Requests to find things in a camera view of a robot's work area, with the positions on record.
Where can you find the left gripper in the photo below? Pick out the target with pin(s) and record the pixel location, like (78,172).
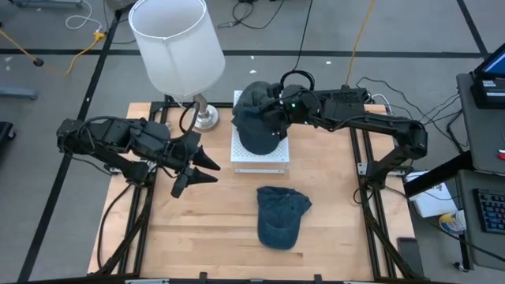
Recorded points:
(181,152)

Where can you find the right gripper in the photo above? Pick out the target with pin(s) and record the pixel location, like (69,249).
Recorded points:
(283,116)

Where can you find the dark navy baseball cap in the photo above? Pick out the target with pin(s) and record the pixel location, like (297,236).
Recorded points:
(256,138)

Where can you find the blue denim baseball cap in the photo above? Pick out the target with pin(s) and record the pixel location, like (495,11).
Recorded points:
(280,225)

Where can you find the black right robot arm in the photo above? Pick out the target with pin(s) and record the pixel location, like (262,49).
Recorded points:
(378,126)

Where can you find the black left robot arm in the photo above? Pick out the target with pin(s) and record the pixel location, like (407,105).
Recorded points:
(110,134)

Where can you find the white perforated metal rack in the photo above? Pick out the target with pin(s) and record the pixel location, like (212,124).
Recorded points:
(260,161)

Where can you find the black perforated electronics box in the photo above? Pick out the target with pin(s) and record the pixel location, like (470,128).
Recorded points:
(347,94)

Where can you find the table lamp white shade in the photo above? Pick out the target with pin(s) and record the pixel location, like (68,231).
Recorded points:
(177,47)

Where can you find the black desk crossbar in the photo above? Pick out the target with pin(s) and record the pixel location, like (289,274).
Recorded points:
(434,177)

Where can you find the white cardboard box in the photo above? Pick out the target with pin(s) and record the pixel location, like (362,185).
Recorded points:
(430,205)

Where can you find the black smartphone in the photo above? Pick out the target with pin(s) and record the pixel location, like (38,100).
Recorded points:
(410,256)

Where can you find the black round floor cap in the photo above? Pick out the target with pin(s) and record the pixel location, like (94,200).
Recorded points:
(38,62)

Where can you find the grey metal floor bar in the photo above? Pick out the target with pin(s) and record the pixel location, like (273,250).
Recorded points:
(47,3)
(17,93)

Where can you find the black caster wheel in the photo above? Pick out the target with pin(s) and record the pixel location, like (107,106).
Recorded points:
(6,132)
(460,266)

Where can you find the round wipes canister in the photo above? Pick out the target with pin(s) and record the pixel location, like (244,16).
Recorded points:
(451,223)

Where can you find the grey desk top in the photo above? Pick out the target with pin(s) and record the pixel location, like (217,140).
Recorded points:
(467,205)
(485,138)

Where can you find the black laptop computer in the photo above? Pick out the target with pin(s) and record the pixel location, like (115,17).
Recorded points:
(489,94)

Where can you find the red button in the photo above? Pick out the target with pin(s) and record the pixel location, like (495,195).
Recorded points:
(502,154)

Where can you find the black computer keyboard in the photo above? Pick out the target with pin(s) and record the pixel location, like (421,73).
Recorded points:
(491,211)

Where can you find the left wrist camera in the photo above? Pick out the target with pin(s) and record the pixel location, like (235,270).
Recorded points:
(179,187)

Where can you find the black aluminium table frame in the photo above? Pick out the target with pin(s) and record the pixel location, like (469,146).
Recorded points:
(158,105)

